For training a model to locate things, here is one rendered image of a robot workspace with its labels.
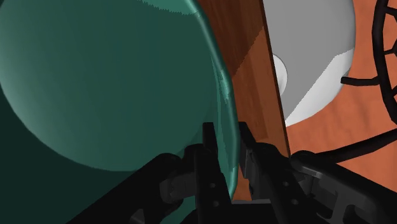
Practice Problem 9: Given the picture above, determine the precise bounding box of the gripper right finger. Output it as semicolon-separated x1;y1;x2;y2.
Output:
238;121;397;224

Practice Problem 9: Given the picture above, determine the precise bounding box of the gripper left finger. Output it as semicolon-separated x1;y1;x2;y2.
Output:
66;122;233;224

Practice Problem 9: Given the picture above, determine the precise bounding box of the teal bowl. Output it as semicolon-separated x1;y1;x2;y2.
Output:
0;0;241;224

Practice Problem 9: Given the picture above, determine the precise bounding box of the brown wooden table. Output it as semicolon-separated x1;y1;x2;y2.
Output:
197;0;291;202

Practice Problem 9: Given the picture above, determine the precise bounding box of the black wire frame chair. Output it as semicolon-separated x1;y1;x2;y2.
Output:
290;0;397;165

